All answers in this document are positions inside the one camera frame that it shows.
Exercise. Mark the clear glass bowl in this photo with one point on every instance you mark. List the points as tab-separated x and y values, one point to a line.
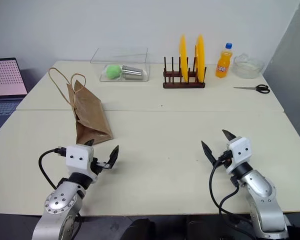
248	67

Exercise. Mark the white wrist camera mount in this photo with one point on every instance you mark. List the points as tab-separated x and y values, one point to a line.
240	150
77	157

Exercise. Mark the dark wooden plate rack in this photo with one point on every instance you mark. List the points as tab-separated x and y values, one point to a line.
182	84

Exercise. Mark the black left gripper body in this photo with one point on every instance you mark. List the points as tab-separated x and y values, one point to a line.
97	168

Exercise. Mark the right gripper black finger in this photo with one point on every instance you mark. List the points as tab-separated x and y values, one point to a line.
229	135
210	153

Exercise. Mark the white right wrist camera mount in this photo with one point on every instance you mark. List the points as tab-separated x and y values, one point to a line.
240	150

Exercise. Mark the orange soda bottle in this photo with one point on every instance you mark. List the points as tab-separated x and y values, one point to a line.
223	65

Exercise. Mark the open laptop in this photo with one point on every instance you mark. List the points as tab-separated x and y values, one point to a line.
5	80

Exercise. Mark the metal cup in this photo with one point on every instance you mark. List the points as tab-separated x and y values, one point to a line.
132	71

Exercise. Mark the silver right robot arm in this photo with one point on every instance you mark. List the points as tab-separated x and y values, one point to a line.
262	195

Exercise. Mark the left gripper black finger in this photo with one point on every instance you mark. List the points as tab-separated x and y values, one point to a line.
113	157
90	142

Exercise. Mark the green fuzzy ball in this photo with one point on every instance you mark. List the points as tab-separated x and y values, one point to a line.
113	72

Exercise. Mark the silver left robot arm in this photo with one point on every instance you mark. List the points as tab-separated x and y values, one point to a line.
58	200

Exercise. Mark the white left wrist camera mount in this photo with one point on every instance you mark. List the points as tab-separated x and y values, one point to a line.
77	157

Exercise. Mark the brown paper bag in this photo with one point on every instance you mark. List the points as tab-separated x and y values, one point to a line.
90	112

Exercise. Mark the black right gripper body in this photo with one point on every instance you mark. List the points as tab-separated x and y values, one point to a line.
225	160

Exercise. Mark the clear plastic box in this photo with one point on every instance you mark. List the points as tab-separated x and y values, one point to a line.
140	60

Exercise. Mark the yellow plate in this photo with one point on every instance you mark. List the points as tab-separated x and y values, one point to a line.
183	57
200	57

